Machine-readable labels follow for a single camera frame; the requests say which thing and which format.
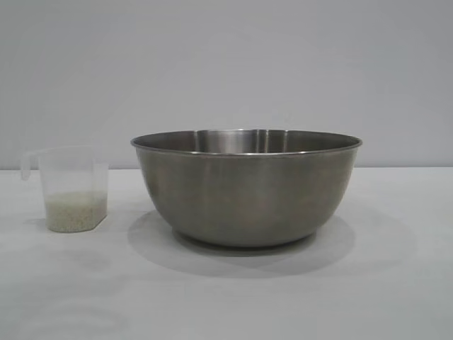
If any white uncooked rice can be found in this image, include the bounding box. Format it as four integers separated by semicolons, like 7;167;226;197
45;191;107;234

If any stainless steel mixing bowl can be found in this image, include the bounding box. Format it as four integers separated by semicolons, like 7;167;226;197
130;127;364;248

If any clear plastic measuring cup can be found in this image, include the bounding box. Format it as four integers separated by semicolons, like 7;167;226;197
21;145;109;234

